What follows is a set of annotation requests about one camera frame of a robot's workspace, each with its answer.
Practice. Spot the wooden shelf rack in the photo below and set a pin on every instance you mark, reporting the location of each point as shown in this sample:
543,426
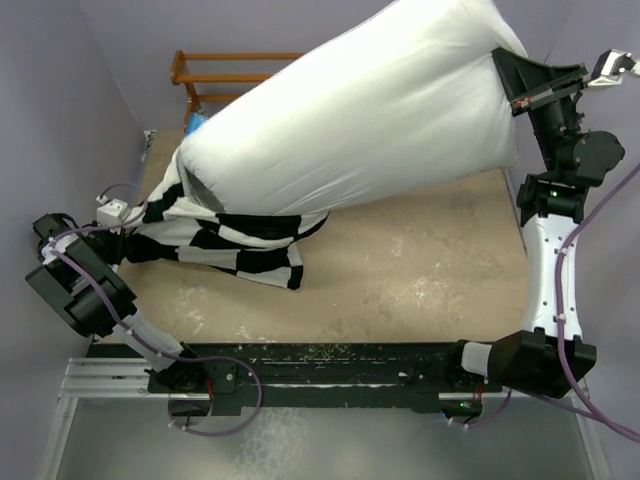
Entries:
180,75

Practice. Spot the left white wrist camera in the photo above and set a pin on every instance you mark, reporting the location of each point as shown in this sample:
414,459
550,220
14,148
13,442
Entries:
111,212

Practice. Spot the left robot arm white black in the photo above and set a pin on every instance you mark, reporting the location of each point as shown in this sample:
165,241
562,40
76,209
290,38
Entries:
76,278

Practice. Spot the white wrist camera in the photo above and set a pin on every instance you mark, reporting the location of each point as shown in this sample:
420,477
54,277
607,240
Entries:
111,212
610,68

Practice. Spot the black white checkered pillowcase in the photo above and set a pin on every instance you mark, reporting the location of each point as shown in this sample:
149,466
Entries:
177,227

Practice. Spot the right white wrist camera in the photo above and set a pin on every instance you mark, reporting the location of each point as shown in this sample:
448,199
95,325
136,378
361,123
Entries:
610,68

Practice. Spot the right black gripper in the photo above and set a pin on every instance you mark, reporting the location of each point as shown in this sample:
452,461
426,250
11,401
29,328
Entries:
537,87

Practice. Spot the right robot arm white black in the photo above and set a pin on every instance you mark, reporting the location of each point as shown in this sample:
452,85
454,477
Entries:
548,355

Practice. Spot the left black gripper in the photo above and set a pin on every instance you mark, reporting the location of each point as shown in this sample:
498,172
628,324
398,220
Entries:
118,249

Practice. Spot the white pillow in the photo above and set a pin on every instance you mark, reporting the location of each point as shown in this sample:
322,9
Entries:
408,98

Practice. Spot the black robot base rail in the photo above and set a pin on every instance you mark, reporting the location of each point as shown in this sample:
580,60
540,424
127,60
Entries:
420,377

